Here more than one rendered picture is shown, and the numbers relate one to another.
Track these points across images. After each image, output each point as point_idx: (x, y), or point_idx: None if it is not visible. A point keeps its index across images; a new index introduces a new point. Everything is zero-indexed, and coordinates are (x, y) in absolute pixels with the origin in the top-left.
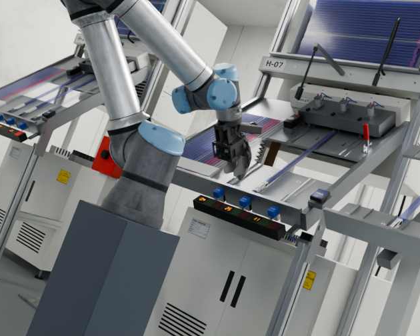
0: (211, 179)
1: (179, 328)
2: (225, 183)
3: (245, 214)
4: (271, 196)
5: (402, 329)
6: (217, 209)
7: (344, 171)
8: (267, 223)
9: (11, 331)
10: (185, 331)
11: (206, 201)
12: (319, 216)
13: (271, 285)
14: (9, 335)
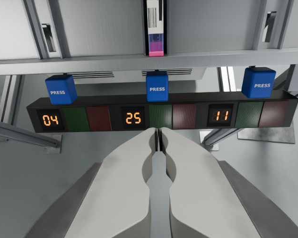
0: None
1: (87, 73)
2: (48, 62)
3: (186, 114)
4: (209, 14)
5: None
6: (111, 131)
7: None
8: (255, 117)
9: (27, 197)
10: (93, 73)
11: (63, 120)
12: None
13: None
14: (35, 205)
